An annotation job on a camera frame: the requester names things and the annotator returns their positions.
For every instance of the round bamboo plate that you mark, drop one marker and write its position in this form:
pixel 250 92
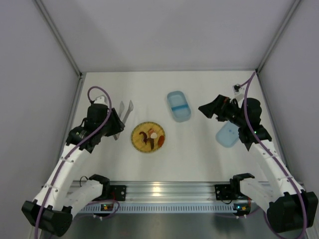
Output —
pixel 137 139

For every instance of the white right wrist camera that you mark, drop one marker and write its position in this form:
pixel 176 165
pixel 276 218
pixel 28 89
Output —
pixel 239 92

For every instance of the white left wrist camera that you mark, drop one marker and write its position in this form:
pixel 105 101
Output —
pixel 101 100

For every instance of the light blue lunch box lid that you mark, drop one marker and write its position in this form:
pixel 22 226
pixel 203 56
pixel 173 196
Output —
pixel 228 135

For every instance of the aluminium frame post right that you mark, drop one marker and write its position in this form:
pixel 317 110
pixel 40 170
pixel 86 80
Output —
pixel 279 33

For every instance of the white round fish cake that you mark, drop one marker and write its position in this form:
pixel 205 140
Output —
pixel 153 135

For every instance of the light blue lunch box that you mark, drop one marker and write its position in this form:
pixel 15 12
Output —
pixel 179 107

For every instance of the brown green vegetable piece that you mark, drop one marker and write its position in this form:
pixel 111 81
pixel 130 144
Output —
pixel 152 143

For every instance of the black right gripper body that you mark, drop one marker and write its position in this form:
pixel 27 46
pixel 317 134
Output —
pixel 220 109

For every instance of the aluminium frame post left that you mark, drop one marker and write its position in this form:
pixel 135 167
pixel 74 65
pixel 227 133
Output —
pixel 39 4

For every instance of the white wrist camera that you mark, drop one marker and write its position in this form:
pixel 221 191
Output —
pixel 239 92
pixel 101 100

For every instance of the aluminium frame post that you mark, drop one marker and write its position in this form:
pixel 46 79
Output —
pixel 39 4
pixel 279 33

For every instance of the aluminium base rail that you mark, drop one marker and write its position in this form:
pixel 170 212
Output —
pixel 127 192

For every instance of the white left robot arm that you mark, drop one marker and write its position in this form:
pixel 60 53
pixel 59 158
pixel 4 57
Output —
pixel 75 152

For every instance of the slotted cable duct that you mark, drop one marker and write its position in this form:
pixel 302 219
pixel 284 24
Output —
pixel 153 208

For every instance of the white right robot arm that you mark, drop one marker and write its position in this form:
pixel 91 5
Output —
pixel 288 206

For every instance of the orange fried piece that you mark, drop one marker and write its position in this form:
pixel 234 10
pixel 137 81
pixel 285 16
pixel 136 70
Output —
pixel 161 141

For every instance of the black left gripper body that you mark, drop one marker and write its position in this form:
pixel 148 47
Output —
pixel 114 122

